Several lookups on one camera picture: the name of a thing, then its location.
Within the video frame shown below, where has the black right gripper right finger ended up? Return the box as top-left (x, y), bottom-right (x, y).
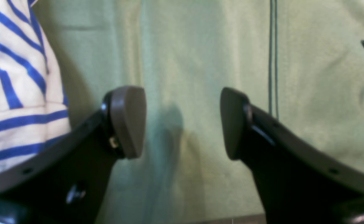
top-left (220, 87), bottom-right (364, 224)

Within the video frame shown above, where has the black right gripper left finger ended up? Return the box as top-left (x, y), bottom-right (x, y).
top-left (0, 86), bottom-right (147, 224)

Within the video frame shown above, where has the blue white striped t-shirt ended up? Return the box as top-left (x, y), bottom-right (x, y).
top-left (0, 0), bottom-right (71, 173)

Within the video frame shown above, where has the green table cloth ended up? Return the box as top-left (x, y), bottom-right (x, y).
top-left (33, 0), bottom-right (364, 224)

